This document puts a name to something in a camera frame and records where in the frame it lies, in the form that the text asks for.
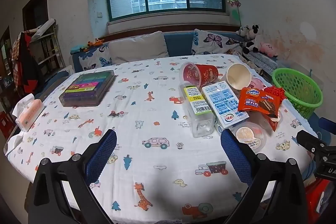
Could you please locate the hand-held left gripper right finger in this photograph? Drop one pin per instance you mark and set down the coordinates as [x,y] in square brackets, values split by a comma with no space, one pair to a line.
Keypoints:
[236,158]

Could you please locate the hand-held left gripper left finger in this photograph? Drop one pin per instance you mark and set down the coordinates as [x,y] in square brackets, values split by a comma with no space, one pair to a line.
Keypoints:
[102,155]

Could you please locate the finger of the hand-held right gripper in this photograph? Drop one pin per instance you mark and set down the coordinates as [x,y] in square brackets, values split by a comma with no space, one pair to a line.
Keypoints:
[311,141]

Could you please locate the green plastic basket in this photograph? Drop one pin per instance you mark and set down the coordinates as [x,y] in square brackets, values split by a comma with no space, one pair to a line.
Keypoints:
[302,90]

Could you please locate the blue white milk carton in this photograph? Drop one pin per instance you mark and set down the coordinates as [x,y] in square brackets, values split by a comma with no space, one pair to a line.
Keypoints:
[225,103]

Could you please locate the orange snack packet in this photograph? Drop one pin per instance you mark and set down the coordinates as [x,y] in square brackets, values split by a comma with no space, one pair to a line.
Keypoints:
[256,102]

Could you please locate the clear plastic bottle yellow label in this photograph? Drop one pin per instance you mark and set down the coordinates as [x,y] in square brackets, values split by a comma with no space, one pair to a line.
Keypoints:
[197,106]

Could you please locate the white paper cup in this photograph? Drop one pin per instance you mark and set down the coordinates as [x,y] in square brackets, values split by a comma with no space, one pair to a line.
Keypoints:
[237,75]

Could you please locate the clear plastic lidded container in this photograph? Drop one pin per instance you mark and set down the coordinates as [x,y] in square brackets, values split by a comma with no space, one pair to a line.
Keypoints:
[249,134]

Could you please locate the red bag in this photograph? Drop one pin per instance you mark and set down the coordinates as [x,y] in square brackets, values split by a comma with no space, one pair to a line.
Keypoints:
[320,200]

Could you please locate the printed cartoon blanket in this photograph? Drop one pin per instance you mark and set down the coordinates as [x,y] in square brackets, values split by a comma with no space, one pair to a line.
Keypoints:
[147,119]

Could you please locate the clear box of coloured clay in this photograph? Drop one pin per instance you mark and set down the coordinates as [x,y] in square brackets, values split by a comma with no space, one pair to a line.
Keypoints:
[86,87]

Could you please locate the pink packet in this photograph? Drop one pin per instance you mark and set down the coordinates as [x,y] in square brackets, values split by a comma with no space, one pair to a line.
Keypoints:
[257,82]

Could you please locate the pink tissue pack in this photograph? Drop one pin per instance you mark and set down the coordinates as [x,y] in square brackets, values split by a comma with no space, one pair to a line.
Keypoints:
[27,112]

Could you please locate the red plastic cup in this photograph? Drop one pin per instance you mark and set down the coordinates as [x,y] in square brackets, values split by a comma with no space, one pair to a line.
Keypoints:
[203,73]

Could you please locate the striped folded cloth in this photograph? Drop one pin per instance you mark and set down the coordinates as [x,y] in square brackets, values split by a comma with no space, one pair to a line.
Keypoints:
[262,61]

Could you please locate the small butterfly print pillow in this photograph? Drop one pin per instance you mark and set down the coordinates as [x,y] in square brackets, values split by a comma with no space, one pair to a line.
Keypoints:
[94,57]

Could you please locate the pink plush toy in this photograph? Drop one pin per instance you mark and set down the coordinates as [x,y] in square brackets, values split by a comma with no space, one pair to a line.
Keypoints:
[267,49]

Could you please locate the red plastic stool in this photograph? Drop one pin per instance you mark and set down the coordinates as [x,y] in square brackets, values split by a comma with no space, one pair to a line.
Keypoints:
[5,124]

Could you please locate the teal toy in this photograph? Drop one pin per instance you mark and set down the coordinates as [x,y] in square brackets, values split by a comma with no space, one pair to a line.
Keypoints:
[78,48]

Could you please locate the orange toy figure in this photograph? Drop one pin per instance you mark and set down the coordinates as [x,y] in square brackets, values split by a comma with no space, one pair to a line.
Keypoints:
[95,43]

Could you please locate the beige cushion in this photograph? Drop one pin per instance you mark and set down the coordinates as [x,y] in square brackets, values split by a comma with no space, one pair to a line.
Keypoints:
[137,47]

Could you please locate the black white cow plush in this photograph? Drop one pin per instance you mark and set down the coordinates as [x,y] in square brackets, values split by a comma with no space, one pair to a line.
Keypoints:
[250,39]

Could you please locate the large butterfly print pillow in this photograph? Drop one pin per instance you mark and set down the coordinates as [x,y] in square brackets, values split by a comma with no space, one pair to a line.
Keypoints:
[212,41]

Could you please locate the hanging red black clothes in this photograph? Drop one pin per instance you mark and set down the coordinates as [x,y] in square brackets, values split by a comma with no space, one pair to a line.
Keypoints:
[26,64]

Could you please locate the metal storage shelf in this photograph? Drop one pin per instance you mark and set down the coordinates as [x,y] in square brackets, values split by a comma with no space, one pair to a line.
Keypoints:
[48,45]

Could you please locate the blue sofa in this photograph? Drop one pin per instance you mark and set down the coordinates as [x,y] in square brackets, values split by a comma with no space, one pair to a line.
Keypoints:
[178,43]

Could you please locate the dark wooden door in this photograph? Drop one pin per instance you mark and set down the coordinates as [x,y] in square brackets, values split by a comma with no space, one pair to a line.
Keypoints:
[35,10]

